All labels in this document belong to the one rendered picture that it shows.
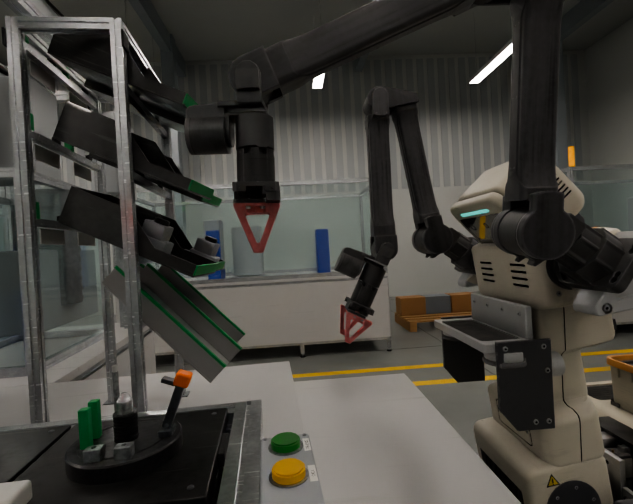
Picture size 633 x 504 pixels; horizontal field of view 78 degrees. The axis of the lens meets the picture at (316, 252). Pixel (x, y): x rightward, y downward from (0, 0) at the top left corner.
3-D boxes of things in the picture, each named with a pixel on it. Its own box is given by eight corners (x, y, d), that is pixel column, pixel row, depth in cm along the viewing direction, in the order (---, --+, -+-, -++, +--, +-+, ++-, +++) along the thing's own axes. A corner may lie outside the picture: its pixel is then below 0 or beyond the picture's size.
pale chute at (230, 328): (234, 346, 101) (245, 333, 101) (219, 361, 88) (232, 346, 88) (154, 274, 102) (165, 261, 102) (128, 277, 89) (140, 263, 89)
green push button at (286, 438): (299, 443, 56) (298, 429, 56) (302, 458, 52) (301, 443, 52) (271, 447, 55) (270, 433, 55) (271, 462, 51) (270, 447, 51)
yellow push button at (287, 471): (304, 471, 49) (303, 455, 49) (307, 490, 45) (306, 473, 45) (272, 475, 48) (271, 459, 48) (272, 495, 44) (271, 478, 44)
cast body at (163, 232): (169, 256, 82) (181, 225, 82) (160, 257, 77) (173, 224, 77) (132, 242, 82) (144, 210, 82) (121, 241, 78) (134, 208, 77)
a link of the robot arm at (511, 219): (596, 230, 57) (572, 229, 62) (540, 191, 57) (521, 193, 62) (557, 282, 58) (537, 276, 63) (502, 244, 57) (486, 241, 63)
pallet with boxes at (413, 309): (468, 316, 626) (467, 291, 626) (494, 326, 546) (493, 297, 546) (394, 321, 619) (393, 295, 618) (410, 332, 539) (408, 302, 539)
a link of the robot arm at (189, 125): (258, 58, 54) (267, 79, 62) (175, 61, 54) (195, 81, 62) (262, 147, 55) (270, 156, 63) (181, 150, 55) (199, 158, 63)
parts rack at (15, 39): (190, 391, 106) (172, 95, 105) (151, 464, 70) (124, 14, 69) (108, 399, 103) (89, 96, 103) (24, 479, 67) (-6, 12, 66)
